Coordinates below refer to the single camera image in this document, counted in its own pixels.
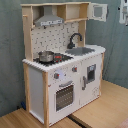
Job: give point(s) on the white oven door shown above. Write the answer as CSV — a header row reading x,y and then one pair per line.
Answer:
x,y
65,98

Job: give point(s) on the white microwave door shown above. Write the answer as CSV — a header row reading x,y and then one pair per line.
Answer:
x,y
98,11

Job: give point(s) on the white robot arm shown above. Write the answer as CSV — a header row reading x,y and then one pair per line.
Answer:
x,y
124,15

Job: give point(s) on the wooden toy kitchen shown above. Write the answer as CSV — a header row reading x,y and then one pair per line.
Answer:
x,y
40,84

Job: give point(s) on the black toy stovetop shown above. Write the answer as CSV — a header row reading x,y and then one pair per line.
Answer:
x,y
58,58

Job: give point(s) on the right red stove knob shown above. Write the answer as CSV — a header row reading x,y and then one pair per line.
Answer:
x,y
74,69

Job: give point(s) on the red stove knob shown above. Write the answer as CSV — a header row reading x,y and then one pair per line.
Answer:
x,y
56,75
74,69

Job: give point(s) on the left red stove knob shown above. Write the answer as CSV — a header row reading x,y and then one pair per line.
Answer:
x,y
56,75

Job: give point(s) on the grey toy sink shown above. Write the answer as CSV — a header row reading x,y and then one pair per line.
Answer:
x,y
79,51

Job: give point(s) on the black toy faucet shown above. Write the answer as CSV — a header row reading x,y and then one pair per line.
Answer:
x,y
71,44

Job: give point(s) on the metal toy pot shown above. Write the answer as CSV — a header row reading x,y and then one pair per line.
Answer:
x,y
46,56

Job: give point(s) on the white cabinet door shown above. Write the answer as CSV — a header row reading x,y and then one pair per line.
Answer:
x,y
90,79

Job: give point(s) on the grey range hood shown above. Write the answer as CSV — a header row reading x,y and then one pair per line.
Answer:
x,y
48,18

